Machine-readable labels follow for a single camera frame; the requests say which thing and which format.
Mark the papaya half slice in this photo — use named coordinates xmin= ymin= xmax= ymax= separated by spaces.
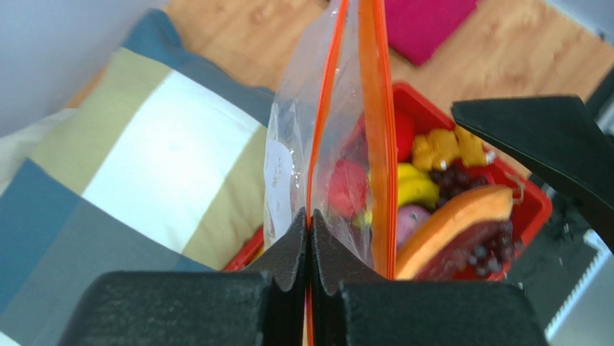
xmin=395 ymin=185 xmax=515 ymax=280

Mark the red bell pepper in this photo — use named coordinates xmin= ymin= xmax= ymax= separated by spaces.
xmin=352 ymin=107 xmax=417 ymax=163

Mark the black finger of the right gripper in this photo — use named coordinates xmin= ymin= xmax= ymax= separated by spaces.
xmin=451 ymin=95 xmax=613 ymax=249

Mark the magenta folded cloth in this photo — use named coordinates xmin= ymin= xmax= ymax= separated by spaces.
xmin=384 ymin=0 xmax=477 ymax=66

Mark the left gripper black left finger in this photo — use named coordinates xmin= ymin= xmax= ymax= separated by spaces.
xmin=60 ymin=211 xmax=307 ymax=345

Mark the purple onion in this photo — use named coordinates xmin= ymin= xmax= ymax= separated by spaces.
xmin=396 ymin=205 xmax=431 ymax=249

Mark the clear zip bag orange zipper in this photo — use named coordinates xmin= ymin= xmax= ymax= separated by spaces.
xmin=262 ymin=0 xmax=399 ymax=346

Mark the red plastic basket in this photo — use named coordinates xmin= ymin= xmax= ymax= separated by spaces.
xmin=223 ymin=81 xmax=553 ymax=282

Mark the dark purple grape bunch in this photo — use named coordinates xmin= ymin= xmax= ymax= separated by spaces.
xmin=429 ymin=164 xmax=489 ymax=209

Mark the blue beige checked pillow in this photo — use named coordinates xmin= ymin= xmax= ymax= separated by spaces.
xmin=1 ymin=9 xmax=273 ymax=345

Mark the yellow banana pair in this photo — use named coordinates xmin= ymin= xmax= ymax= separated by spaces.
xmin=349 ymin=162 xmax=439 ymax=229

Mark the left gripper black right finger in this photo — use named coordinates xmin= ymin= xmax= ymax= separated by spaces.
xmin=311 ymin=212 xmax=547 ymax=345

